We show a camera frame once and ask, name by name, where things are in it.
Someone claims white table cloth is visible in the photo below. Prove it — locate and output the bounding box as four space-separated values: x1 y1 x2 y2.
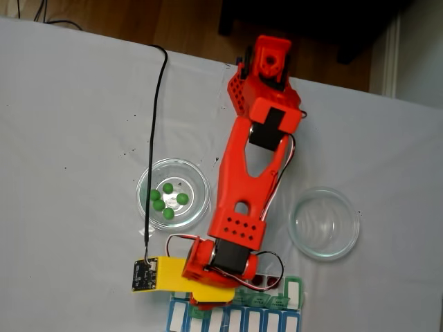
0 17 443 332

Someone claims black camera cable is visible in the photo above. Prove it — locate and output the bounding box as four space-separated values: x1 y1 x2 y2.
144 44 169 261

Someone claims clear glass bowl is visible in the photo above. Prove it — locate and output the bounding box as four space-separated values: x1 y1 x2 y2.
289 186 361 261
136 158 211 232

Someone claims black camera circuit board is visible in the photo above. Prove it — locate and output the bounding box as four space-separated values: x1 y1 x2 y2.
132 257 159 291

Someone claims white door trim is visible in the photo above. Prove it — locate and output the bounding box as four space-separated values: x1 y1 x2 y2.
382 13 403 98

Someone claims dark wooden furniture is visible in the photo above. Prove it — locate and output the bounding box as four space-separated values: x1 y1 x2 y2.
217 0 416 65

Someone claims thin black floor cable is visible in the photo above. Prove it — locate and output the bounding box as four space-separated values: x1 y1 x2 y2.
33 0 84 32

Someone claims blue green pill organizer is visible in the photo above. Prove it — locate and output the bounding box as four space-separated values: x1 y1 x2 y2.
168 275 305 332

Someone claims red white black servo wire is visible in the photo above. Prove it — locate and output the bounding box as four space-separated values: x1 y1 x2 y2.
165 234 200 259
238 250 285 291
259 133 297 222

